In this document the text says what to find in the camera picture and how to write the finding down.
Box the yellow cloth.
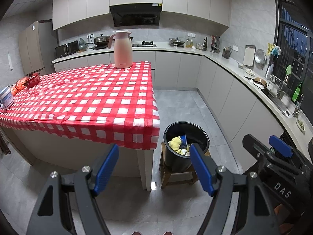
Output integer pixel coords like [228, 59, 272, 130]
[168, 136, 183, 155]

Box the black trash bucket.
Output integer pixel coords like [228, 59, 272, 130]
[163, 121, 210, 172]

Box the blue paper cup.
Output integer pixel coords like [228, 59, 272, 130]
[180, 135, 189, 151]

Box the small wooden stool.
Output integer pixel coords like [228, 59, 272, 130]
[159, 142, 198, 189]

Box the green dish soap bottle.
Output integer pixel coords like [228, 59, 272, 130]
[291, 81, 302, 103]

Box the metal sink faucet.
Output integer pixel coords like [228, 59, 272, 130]
[270, 74, 289, 99]

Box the red white checkered tablecloth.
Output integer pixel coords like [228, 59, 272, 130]
[1, 61, 160, 150]

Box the round metal strainer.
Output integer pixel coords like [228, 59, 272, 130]
[255, 49, 267, 64]

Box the white cutting board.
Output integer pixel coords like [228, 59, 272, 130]
[243, 45, 256, 67]

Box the utensil holder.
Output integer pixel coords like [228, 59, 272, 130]
[222, 46, 232, 59]

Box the pink thermos jug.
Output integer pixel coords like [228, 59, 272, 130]
[108, 30, 133, 69]

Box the red enamel pot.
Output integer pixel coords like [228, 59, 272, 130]
[23, 72, 40, 89]

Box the green ceramic vase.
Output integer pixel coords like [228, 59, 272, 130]
[78, 38, 87, 52]

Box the orange plastic bag at edge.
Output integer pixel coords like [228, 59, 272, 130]
[10, 77, 28, 96]

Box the dark cooking pot with lid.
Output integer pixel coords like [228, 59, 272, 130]
[94, 34, 110, 47]

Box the black microwave oven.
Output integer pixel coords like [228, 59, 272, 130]
[55, 40, 78, 58]

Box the white tin can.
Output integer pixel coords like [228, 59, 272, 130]
[0, 87, 14, 110]

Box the dark bottle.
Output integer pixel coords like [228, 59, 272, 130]
[203, 37, 208, 51]

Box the gas stove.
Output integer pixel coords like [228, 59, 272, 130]
[132, 41, 156, 47]

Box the metal dish rack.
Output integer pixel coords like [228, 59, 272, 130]
[169, 38, 185, 48]

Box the beige refrigerator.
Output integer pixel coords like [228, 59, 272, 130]
[19, 20, 58, 75]

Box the black range hood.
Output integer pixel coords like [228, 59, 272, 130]
[109, 3, 162, 27]

